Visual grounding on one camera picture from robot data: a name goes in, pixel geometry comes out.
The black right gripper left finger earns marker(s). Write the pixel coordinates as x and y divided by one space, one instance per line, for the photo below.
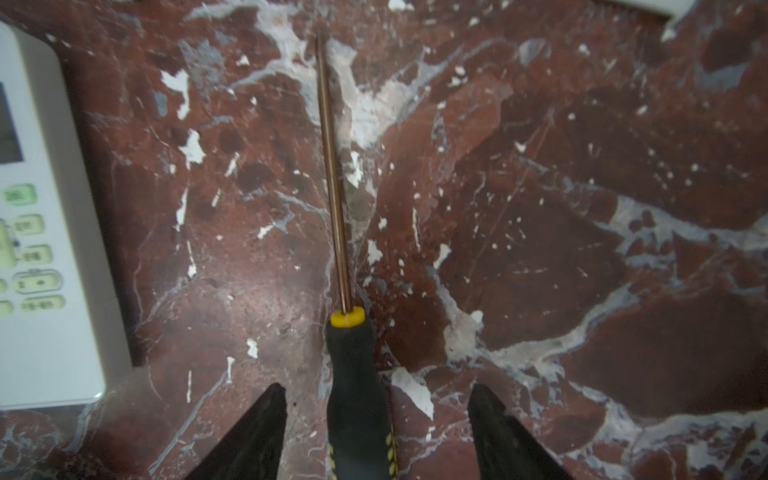
252 448

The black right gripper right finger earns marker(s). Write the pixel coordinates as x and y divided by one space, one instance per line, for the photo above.
504 447

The black yellow screwdriver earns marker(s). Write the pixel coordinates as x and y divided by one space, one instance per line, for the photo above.
361 442

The white battery cover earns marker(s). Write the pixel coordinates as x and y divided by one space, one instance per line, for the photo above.
671 9

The white air conditioner remote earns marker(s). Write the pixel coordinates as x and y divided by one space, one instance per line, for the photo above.
63 340

